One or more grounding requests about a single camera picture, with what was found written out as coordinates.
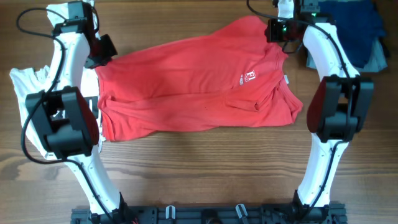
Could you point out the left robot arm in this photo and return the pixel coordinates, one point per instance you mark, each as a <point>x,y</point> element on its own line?
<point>65,125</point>

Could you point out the folded navy blue shirt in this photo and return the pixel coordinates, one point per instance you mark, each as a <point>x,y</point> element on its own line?
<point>355,19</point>

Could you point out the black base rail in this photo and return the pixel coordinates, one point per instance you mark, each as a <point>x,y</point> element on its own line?
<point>268,213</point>

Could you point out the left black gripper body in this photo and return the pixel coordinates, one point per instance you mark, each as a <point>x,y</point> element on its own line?
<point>102,52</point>

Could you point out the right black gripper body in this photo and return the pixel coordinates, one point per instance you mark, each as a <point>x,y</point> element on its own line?
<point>280,32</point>

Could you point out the white t-shirt black logo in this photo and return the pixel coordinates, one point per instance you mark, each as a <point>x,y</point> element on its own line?
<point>29,81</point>

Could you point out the red t-shirt white print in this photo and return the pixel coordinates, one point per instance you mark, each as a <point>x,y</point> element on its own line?
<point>232,77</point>

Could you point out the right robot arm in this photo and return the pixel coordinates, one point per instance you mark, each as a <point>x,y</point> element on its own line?
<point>336,113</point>

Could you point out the folded light grey garment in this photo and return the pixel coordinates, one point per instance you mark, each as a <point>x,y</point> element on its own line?
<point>357,55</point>

